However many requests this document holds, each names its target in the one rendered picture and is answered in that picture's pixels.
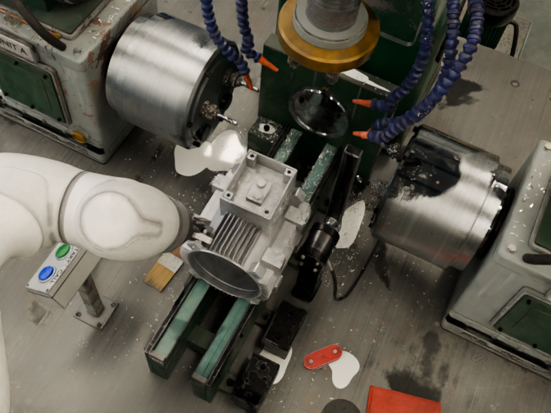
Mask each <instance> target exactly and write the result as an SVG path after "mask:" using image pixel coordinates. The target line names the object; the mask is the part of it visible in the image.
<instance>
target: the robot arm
mask: <svg viewBox="0 0 551 413"><path fill-rule="evenodd" d="M210 224H211V221H210V220H208V219H206V218H203V217H197V216H194V213H192V212H190V211H189V210H188V208H187V207H186V206H185V205H183V204H182V203H181V202H180V201H177V200H175V199H174V198H173V197H170V196H168V195H166V194H165V193H163V192H162V191H160V190H158V189H157V188H154V187H152V186H150V185H147V184H142V183H139V182H137V181H135V180H132V179H127V178H119V177H113V176H108V175H100V174H96V173H92V172H88V171H85V170H80V169H78V168H75V167H74V166H71V165H68V164H66V163H63V162H59V161H54V160H51V159H47V158H43V157H36V156H31V155H25V154H20V153H9V152H4V153H0V268H1V267H2V265H3V264H4V263H5V262H6V261H7V260H8V259H10V258H11V257H14V258H27V257H30V256H33V255H34V254H35V253H36V252H38V251H41V250H43V249H45V248H48V247H53V246H54V245H55V244H56V243H65V244H69V245H72V246H75V247H80V248H82V249H84V250H87V251H89V252H92V253H93V254H95V255H97V256H100V257H102V258H107V259H109V260H113V261H143V260H147V259H149V258H152V257H155V256H157V255H159V254H162V253H168V252H172V251H174V250H175V249H176V248H178V247H179V246H180V245H182V244H184V243H185V242H186V241H188V240H190V241H195V240H199V241H198V243H200V244H202V245H203V246H204V247H205V248H209V247H210V246H211V244H212V240H213V239H214V237H215V234H214V233H213V232H212V231H213V230H214V228H213V227H212V226H209V225H210ZM10 395H11V389H10V379H9V371H8V364H7V353H6V347H5V341H4V335H3V329H2V318H1V311H0V413H9V411H10Z"/></svg>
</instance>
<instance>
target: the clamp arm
mask: <svg viewBox="0 0 551 413"><path fill-rule="evenodd" d="M362 154H363V150H362V149H360V148H358V147H354V146H353V145H351V144H348V145H347V147H346V148H345V149H344V153H343V156H342V160H341V162H340V166H339V171H338V174H337V177H336V181H335V186H334V189H333V192H332V195H331V198H330V203H329V206H328V210H327V212H326V218H325V222H326V221H327V220H328V221H330V222H331V221H332V219H333V220H334V221H333V222H332V223H333V224H334V225H335V228H338V226H339V223H340V221H341V219H342V216H343V213H344V209H345V207H346V204H347V201H348V196H349V194H350V191H351V188H352V186H353V181H354V179H355V176H356V173H357V168H358V166H359V163H360V160H361V158H362ZM328 218H330V219H328ZM335 222H336V223H335Z"/></svg>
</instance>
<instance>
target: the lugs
mask: <svg viewBox="0 0 551 413"><path fill-rule="evenodd" d="M239 165H240V163H237V164H235V165H234V167H233V169H232V170H231V173H232V174H234V173H235V172H236V170H237V169H238V167H239ZM306 196H307V194H306V193H305V192H304V191H303V190H302V189H301V188H294V191H293V192H292V195H291V199H292V200H293V201H294V203H295V204H299V203H303V201H304V199H305V197H306ZM198 241H199V240H195V241H190V240H188V242H187V243H186V244H187V245H188V246H189V247H190V248H191V249H192V250H193V251H194V250H201V248H202V247H203V245H202V244H200V243H198ZM247 272H248V273H249V274H250V275H251V276H252V277H253V278H254V279H262V278H263V276H264V274H265V273H266V268H265V267H264V266H263V265H262V264H261V263H260V262H252V264H251V265H250V266H249V268H248V271H247ZM189 273H190V274H192V275H193V276H194V277H195V278H196V279H201V277H199V276H198V275H197V274H196V273H195V272H194V271H193V269H192V268H190V270H189ZM245 300H247V301H248V302H249V303H250V304H257V305H258V304H259V302H260V301H261V300H260V299H257V298H254V299H245Z"/></svg>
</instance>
